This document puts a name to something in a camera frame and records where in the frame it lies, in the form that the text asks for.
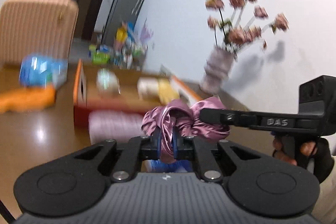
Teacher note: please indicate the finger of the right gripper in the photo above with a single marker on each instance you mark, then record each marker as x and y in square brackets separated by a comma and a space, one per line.
[237, 118]

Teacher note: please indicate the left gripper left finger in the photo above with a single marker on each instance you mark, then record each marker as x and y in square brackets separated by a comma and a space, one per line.
[133, 153]

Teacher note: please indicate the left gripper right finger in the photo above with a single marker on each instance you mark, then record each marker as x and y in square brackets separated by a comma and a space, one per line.
[199, 153]

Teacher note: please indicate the pink satin scrunchie bow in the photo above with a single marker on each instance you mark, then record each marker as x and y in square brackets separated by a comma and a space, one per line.
[178, 115]

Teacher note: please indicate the right hand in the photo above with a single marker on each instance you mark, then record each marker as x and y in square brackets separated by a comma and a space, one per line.
[306, 149]

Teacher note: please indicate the blue tissue packet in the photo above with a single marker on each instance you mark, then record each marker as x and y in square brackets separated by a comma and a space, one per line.
[156, 166]

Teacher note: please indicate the white green mesh ball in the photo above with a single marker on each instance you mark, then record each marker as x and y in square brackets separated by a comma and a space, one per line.
[107, 82]

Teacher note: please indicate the red orange cardboard box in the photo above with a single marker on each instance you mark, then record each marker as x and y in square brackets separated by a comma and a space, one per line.
[87, 98]

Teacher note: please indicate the pink fuzzy vase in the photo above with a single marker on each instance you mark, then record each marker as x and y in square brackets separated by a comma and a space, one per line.
[217, 69]

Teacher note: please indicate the cluttered storage rack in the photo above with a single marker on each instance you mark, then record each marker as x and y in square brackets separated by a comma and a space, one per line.
[128, 49]

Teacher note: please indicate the orange cloth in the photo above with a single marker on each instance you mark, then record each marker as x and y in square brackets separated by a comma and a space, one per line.
[27, 99]

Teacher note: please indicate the blue tissue pack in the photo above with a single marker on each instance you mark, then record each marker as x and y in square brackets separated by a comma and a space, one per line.
[39, 70]

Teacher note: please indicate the dark grey refrigerator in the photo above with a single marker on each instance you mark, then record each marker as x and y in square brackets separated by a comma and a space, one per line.
[120, 11]

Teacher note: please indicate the pink ribbed suitcase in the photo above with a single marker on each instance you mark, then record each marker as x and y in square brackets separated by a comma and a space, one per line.
[37, 26]

